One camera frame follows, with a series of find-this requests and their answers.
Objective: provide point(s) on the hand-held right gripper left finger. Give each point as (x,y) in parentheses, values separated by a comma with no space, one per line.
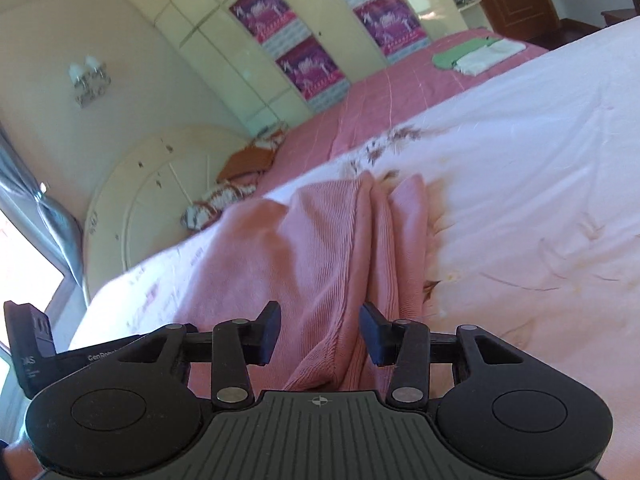
(267,335)

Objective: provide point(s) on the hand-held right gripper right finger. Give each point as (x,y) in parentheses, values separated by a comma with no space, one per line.
(375,337)

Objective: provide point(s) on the pink knit sweater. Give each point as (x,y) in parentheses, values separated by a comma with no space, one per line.
(325,250)

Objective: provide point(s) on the window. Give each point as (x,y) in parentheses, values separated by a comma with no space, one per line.
(25,270)

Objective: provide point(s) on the grey curtain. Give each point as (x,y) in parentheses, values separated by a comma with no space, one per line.
(45,215)

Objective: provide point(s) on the brown patterned pillow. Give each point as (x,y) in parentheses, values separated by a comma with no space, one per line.
(270,136)
(220,202)

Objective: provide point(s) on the orange pillow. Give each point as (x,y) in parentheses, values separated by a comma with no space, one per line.
(250,157)

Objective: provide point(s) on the cream round headboard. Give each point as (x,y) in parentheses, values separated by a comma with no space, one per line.
(145,185)

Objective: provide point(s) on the white floral quilt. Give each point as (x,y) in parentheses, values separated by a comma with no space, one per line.
(525,160)

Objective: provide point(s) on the pink checked bedspread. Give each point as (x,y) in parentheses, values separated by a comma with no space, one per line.
(375,105)

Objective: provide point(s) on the white folded cloth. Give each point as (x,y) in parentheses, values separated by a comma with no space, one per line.
(490,57)

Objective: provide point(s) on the cream wardrobe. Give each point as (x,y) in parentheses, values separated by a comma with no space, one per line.
(200,35)

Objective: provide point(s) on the cream corner shelf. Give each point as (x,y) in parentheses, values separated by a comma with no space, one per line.
(470,7)

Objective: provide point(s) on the wooden table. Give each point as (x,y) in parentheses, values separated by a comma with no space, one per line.
(620,16)

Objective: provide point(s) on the wall lamp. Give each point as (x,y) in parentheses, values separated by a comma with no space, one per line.
(90,80)

